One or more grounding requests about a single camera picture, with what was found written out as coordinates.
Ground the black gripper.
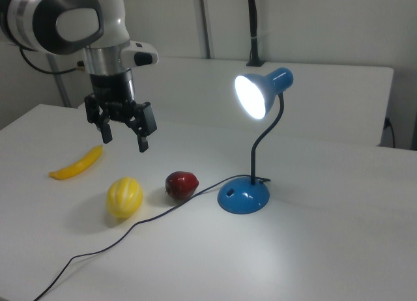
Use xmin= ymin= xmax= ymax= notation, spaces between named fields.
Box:
xmin=83 ymin=68 xmax=158 ymax=153

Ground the blue desk lamp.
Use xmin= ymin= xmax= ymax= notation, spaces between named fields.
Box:
xmin=217 ymin=66 xmax=295 ymax=215

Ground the yellow toy banana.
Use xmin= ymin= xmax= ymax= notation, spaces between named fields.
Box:
xmin=48 ymin=144 xmax=104 ymax=181

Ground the yellow striped toy melon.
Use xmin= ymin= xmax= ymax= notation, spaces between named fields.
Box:
xmin=106 ymin=177 xmax=144 ymax=219

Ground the red toy apple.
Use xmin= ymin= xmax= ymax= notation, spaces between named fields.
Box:
xmin=164 ymin=171 xmax=200 ymax=201

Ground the black pole with clamp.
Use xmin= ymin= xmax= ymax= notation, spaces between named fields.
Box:
xmin=245 ymin=0 xmax=266 ymax=68

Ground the grey slanted metal post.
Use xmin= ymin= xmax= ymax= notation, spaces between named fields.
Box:
xmin=48 ymin=54 xmax=72 ymax=108

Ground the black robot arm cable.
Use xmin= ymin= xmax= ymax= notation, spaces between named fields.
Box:
xmin=18 ymin=46 xmax=86 ymax=76

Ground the grey vertical metal post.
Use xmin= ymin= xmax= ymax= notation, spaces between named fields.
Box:
xmin=197 ymin=0 xmax=215 ymax=59

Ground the thin black lamp cord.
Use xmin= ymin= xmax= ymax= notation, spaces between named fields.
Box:
xmin=33 ymin=174 xmax=272 ymax=301

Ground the black wall plug cable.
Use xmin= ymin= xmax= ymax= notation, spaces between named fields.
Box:
xmin=384 ymin=116 xmax=397 ymax=149

